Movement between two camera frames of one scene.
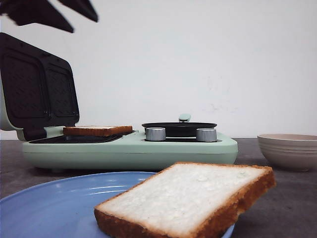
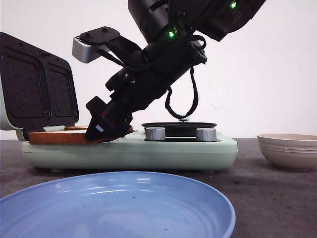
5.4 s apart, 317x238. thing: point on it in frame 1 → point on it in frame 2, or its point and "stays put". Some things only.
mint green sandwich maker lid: (37, 90) stays put
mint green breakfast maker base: (55, 150) stays put
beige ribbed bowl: (293, 151) stays put
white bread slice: (183, 200) → (60, 137)
